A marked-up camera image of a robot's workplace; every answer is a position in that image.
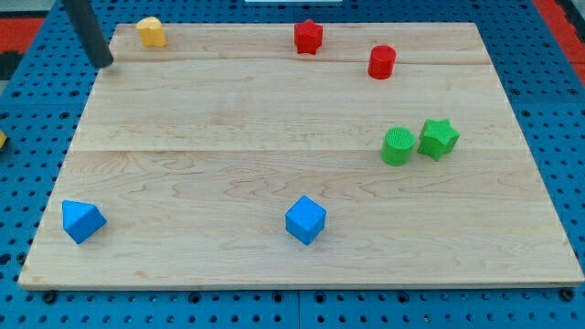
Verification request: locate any blue cube block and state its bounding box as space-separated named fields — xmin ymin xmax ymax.
xmin=285 ymin=196 xmax=327 ymax=245

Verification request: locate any red star block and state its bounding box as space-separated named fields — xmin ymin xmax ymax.
xmin=293 ymin=19 xmax=324 ymax=55

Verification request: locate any blue triangular prism block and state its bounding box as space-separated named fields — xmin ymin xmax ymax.
xmin=61 ymin=200 xmax=107 ymax=244

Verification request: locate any yellow block at left edge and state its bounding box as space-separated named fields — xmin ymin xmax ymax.
xmin=0 ymin=131 xmax=7 ymax=149

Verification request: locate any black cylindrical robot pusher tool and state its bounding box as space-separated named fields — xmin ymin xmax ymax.
xmin=62 ymin=0 xmax=113 ymax=69

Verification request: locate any green cylinder block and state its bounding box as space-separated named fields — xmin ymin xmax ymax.
xmin=380 ymin=127 xmax=415 ymax=166

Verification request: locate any light wooden board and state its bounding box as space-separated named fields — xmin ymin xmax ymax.
xmin=19 ymin=23 xmax=584 ymax=291

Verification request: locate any red cylinder block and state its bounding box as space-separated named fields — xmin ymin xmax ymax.
xmin=367 ymin=45 xmax=397 ymax=80

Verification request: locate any yellow heart block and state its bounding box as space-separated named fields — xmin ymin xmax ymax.
xmin=135 ymin=16 xmax=167 ymax=48

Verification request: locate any green star block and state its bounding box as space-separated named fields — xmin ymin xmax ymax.
xmin=417 ymin=119 xmax=460 ymax=161

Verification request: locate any blue perforated pegboard base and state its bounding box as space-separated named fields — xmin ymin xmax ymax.
xmin=1 ymin=1 xmax=584 ymax=328

